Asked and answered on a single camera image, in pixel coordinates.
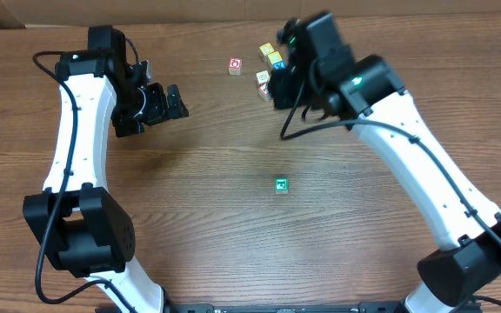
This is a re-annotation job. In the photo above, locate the white swirl wooden block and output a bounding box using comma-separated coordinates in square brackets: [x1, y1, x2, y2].
[256, 70, 271, 85]

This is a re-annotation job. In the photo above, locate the blue X wooden block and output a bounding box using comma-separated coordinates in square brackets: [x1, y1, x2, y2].
[272, 61, 286, 70]

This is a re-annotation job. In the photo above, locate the red circle wooden block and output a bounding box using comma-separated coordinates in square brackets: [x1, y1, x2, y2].
[228, 57, 242, 76]

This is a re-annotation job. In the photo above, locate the cardboard box wall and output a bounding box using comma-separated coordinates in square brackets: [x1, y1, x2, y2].
[0, 0, 501, 29]

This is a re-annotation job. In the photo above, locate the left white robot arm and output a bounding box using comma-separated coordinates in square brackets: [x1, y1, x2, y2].
[23, 25, 189, 312]

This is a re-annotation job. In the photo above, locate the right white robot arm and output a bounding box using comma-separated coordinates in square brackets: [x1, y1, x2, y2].
[268, 11, 501, 312]

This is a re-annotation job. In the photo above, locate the yellow top wooden block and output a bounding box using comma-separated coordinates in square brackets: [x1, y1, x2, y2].
[258, 43, 275, 63]

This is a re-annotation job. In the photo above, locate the green picture wooden block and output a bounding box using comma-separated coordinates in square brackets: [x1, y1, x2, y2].
[274, 177, 289, 194]

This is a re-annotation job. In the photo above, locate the yellow wooden block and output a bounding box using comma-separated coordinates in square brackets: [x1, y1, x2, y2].
[258, 43, 275, 63]
[266, 51, 283, 69]

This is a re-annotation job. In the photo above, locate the red letter wooden block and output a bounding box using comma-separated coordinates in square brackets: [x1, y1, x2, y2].
[257, 83, 271, 102]

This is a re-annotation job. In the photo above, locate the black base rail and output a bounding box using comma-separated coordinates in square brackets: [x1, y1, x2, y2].
[164, 302, 405, 313]

